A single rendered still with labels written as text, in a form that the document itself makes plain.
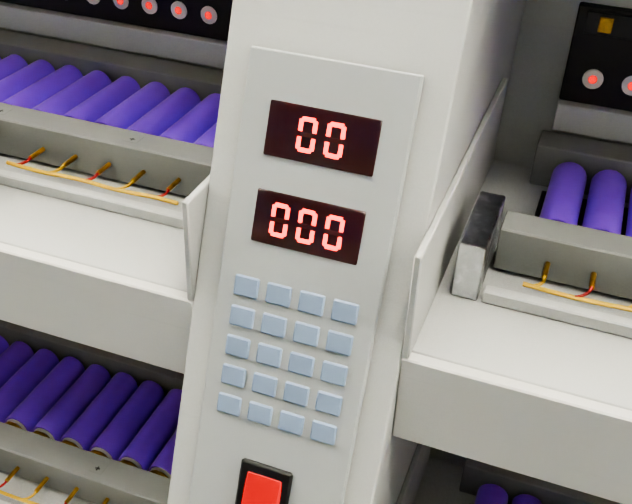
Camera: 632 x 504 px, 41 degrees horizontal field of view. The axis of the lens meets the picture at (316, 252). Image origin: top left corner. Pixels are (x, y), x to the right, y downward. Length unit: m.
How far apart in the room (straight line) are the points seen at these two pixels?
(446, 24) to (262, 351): 0.15
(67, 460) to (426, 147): 0.30
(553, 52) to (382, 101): 0.21
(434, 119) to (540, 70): 0.20
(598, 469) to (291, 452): 0.13
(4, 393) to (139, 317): 0.21
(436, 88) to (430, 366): 0.11
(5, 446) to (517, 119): 0.36
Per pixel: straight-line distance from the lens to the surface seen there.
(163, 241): 0.41
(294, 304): 0.35
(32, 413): 0.57
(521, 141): 0.52
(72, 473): 0.52
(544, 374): 0.35
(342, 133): 0.33
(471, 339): 0.36
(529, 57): 0.52
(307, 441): 0.36
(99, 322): 0.41
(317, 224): 0.33
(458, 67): 0.32
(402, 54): 0.33
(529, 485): 0.52
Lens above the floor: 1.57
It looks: 14 degrees down
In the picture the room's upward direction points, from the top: 9 degrees clockwise
